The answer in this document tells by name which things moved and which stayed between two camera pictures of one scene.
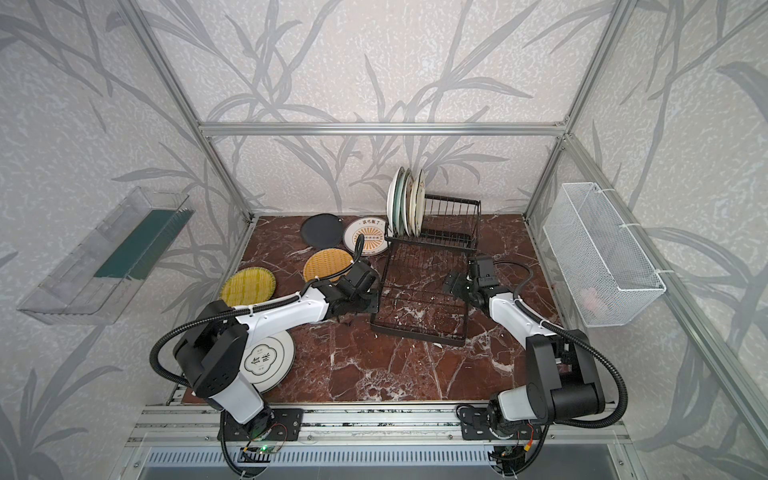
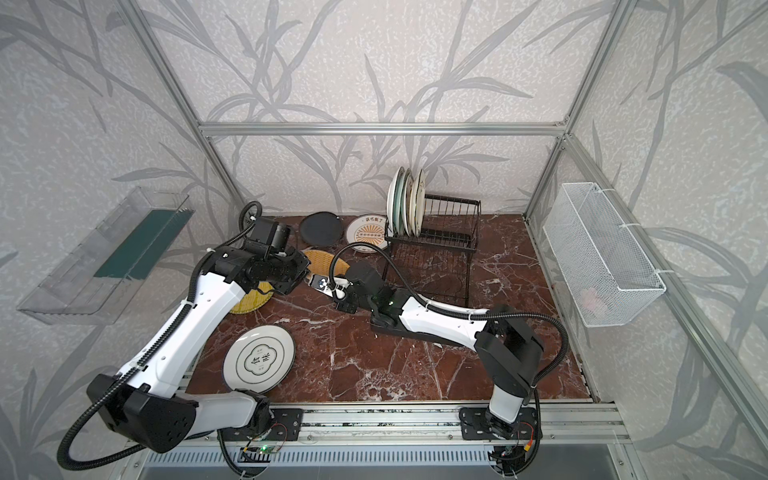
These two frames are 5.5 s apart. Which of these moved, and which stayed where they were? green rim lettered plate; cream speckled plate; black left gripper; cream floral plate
Moved: black left gripper
Stayed: green rim lettered plate; cream speckled plate; cream floral plate
